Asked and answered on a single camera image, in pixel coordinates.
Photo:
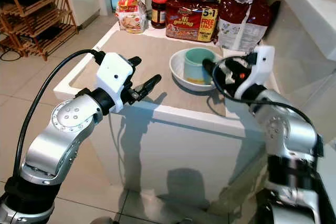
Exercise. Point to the teal cup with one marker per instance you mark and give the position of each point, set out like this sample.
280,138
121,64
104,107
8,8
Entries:
194,66

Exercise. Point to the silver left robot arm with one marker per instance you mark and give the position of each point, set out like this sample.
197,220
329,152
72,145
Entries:
55,142

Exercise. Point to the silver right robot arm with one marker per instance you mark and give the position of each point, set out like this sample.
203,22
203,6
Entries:
286,129

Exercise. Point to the beige placemat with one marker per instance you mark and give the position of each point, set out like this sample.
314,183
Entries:
136,43

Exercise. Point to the wooden slatted rack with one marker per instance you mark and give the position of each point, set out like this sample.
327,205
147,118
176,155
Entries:
39,22

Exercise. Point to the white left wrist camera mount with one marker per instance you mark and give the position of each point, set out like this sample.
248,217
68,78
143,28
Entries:
115,74

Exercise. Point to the large red white bag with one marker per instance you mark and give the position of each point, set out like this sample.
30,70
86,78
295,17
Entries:
244,24

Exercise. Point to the white ceramic bowl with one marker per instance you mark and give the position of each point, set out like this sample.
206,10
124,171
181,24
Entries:
177,74

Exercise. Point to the red instant noodle multipack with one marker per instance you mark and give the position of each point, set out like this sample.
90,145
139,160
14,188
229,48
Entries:
189,22

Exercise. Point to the white table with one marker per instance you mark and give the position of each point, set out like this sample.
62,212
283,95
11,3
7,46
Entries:
178,150

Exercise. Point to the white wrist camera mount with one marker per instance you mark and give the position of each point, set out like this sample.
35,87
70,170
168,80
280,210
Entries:
262,61
115,74

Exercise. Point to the white counter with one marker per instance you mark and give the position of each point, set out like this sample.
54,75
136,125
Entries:
304,3

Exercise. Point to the orange white cracker pack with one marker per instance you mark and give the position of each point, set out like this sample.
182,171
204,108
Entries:
131,14

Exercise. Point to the dark jar red lid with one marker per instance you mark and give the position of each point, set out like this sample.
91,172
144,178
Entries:
158,14

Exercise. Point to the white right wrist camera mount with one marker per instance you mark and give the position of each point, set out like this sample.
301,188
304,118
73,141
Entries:
262,61

